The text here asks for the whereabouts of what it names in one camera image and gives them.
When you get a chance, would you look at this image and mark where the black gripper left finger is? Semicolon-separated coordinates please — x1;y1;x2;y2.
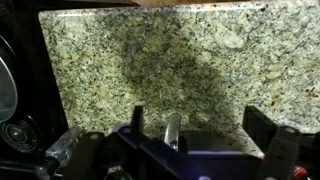
131;106;144;132

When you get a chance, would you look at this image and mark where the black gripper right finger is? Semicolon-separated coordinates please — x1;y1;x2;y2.
242;106;278;154

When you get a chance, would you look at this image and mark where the black stove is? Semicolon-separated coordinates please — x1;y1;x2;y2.
0;0;68;180

